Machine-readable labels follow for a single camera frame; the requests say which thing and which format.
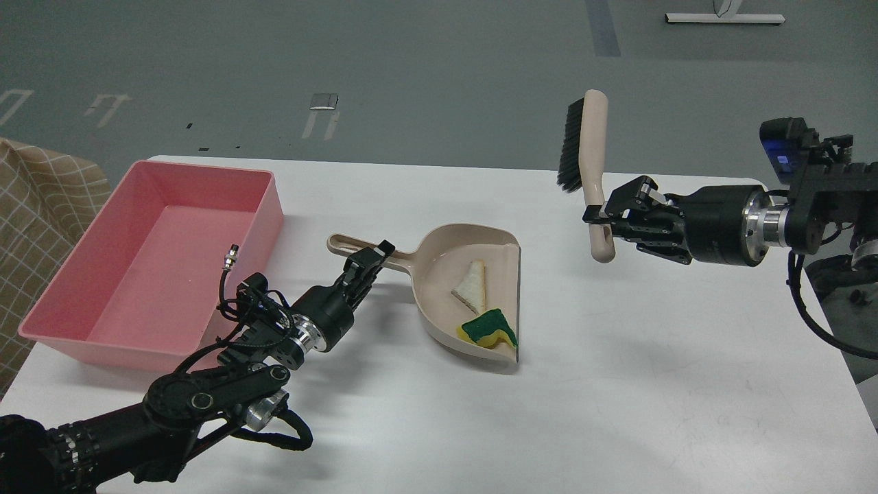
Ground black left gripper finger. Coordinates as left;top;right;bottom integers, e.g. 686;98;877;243
333;240;396;306

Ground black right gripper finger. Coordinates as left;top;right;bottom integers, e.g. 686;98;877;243
582;176;676;227
614;229;693;265

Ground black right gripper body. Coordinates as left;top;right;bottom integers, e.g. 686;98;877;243
662;185;769;267

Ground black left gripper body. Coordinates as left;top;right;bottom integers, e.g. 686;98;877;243
292;285;354;353

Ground beige hand brush black bristles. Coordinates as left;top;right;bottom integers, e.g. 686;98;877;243
557;89;615;263

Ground beige plastic dustpan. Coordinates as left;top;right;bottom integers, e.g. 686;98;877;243
327;223;521;365

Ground yellow green sponge piece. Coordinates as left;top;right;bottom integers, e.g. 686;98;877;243
455;307;519;349

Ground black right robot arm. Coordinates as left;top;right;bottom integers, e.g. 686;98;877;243
583;117;876;360

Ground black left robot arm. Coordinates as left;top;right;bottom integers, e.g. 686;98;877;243
2;241;395;493

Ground pink plastic bin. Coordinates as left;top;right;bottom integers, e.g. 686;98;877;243
19;161;283;373

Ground grey floor plate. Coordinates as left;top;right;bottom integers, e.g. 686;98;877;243
309;93;339;110

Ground white stand base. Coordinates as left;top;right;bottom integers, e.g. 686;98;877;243
664;1;786;26

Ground brown checkered cloth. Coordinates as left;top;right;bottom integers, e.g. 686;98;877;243
1;138;112;395

